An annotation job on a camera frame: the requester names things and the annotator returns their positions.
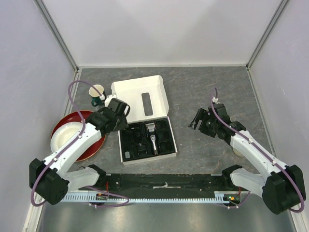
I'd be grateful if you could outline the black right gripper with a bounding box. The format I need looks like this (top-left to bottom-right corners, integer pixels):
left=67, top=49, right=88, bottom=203
left=188, top=108, right=218, bottom=138

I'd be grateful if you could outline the black power cable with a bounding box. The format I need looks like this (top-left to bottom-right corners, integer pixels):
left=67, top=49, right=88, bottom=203
left=129, top=127, right=143, bottom=140

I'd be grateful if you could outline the small white oil bottle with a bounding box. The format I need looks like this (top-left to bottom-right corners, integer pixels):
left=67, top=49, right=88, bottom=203
left=125, top=151, right=130, bottom=159

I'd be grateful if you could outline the black silver hair clipper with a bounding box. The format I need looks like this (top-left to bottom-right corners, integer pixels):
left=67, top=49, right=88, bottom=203
left=145, top=122, right=158, bottom=155

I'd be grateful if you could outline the white cardboard box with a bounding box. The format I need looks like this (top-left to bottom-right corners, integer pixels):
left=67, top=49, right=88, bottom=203
left=110, top=74, right=179, bottom=166

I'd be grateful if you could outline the black comb guard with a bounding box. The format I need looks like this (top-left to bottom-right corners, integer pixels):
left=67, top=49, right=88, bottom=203
left=158, top=131, right=170, bottom=140
left=159, top=142, right=172, bottom=152
left=156, top=120, right=168, bottom=130
left=138, top=147, right=148, bottom=157

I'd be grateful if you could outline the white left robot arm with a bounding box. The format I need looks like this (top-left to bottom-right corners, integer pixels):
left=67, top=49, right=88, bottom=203
left=29, top=98, right=130, bottom=207

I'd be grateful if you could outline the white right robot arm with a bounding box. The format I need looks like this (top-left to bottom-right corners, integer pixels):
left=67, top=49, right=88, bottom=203
left=189, top=102, right=306, bottom=215

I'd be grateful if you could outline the cream paper cup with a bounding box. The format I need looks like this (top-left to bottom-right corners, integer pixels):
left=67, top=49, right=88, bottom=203
left=88, top=85, right=106, bottom=107

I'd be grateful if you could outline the black plastic tray insert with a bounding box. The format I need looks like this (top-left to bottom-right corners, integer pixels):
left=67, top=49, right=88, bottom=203
left=118, top=117, right=178, bottom=165

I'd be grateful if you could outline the red round plate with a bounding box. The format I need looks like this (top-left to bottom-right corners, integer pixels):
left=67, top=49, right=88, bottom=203
left=51, top=112, right=106, bottom=162

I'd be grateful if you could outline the white plate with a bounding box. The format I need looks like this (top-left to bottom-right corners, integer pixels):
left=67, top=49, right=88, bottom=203
left=50, top=122, right=82, bottom=153

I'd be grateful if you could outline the cream ceramic mug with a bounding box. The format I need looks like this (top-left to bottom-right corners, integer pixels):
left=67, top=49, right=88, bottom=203
left=233, top=148, right=244, bottom=157

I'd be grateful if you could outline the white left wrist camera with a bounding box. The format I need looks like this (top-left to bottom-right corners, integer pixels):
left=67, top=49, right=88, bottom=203
left=99, top=94, right=117, bottom=107

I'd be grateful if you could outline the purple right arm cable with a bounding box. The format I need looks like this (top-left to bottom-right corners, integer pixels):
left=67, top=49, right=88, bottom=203
left=209, top=87, right=305, bottom=213

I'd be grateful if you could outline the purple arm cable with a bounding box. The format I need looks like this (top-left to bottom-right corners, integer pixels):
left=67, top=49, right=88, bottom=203
left=209, top=87, right=305, bottom=213
left=30, top=81, right=130, bottom=208

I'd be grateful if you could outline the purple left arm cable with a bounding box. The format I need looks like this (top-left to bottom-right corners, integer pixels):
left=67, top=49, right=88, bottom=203
left=30, top=81, right=130, bottom=208

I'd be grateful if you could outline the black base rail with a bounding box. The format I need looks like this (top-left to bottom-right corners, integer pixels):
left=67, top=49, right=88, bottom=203
left=96, top=173, right=252, bottom=200

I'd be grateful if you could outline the white slotted cable duct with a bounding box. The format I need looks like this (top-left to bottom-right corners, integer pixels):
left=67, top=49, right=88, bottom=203
left=61, top=190, right=230, bottom=203

